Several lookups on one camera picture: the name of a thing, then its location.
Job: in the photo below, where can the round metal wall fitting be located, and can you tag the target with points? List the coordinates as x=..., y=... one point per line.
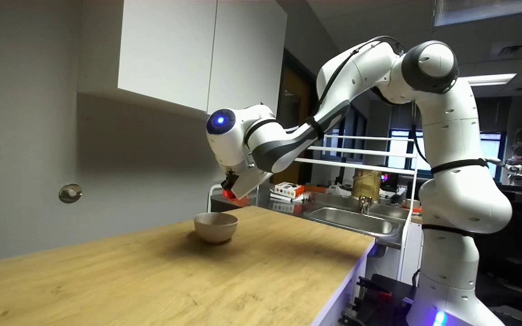
x=69, y=192

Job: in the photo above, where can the white wall cabinet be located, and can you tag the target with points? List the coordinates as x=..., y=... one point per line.
x=187, y=57

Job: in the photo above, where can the yellow sponge on faucet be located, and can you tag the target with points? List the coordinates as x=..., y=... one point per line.
x=367, y=185

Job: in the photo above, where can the white ceramic bowl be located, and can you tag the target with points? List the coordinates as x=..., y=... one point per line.
x=214, y=227

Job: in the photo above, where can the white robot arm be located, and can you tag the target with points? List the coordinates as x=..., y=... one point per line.
x=459, y=201

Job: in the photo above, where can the white wire dish rack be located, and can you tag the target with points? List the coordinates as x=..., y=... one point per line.
x=399, y=176

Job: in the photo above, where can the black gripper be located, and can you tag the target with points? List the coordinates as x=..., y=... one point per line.
x=229, y=180

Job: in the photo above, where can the stainless steel sink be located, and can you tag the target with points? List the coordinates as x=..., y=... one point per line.
x=356, y=221

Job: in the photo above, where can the orange plastic cup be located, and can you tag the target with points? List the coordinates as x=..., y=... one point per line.
x=234, y=200

